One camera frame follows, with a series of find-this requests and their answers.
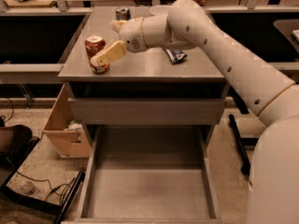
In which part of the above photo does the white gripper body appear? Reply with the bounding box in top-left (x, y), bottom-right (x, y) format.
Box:
top-left (120, 18), bottom-right (148, 53)

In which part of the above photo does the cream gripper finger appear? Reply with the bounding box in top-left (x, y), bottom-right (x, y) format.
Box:
top-left (110, 21), bottom-right (127, 34)
top-left (90, 40), bottom-right (127, 67)

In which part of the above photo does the open grey middle drawer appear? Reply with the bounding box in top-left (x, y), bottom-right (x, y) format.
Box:
top-left (62, 126), bottom-right (224, 224)

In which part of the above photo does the black cable on floor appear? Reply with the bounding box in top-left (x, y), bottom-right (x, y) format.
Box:
top-left (15, 171), bottom-right (78, 205)

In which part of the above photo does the black tray frame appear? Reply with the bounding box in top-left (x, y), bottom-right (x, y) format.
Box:
top-left (0, 136), bottom-right (85, 224)

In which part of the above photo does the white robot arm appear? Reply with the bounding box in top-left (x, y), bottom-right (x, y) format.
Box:
top-left (91, 0), bottom-right (299, 224)

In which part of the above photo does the silver blue energy drink can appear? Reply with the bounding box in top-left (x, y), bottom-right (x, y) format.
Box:
top-left (116, 7), bottom-right (131, 21)

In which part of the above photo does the cardboard box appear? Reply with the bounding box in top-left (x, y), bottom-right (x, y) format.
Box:
top-left (43, 86), bottom-right (91, 158)

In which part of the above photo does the grey drawer cabinet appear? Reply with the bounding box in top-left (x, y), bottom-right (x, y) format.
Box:
top-left (59, 7), bottom-right (228, 142)

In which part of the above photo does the black table leg frame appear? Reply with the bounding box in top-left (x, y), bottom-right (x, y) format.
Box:
top-left (229, 88), bottom-right (258, 176)

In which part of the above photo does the red coke can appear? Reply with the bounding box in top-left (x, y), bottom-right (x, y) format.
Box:
top-left (85, 35), bottom-right (109, 74)

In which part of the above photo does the blue chip bag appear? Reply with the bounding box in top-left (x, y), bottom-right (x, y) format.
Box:
top-left (164, 49), bottom-right (187, 64)

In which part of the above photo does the white bowl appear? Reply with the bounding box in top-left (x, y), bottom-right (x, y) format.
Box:
top-left (149, 5), bottom-right (170, 16)

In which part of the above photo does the closed grey top drawer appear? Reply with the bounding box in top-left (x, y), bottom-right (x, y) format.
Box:
top-left (68, 98), bottom-right (224, 125)

